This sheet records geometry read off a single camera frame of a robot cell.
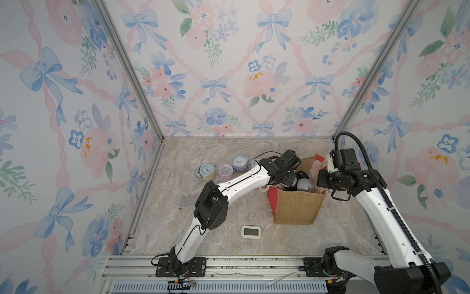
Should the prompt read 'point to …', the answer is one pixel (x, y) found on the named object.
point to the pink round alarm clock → (226, 171)
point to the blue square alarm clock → (240, 163)
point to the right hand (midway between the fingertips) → (323, 177)
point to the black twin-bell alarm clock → (302, 174)
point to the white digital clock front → (251, 232)
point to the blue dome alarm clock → (304, 184)
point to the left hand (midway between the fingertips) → (291, 176)
